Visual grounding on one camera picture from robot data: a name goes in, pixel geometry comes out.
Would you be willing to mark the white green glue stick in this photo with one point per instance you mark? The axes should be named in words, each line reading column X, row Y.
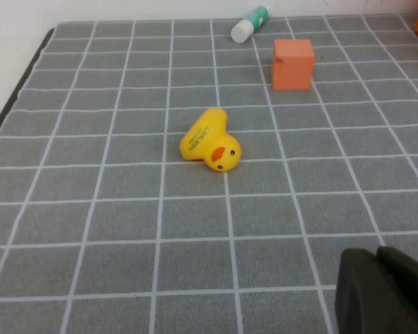
column 251, row 24

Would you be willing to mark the yellow rubber duck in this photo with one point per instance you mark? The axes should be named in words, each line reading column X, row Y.
column 205, row 142

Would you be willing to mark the salmon orange cube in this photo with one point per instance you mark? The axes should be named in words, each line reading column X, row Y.
column 294, row 66

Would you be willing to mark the grey white-checked tablecloth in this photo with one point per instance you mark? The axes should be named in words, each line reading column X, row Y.
column 90, row 226

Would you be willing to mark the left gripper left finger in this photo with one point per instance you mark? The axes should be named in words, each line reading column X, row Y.
column 362, row 299

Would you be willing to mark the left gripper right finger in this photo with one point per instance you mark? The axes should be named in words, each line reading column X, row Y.
column 411, row 278

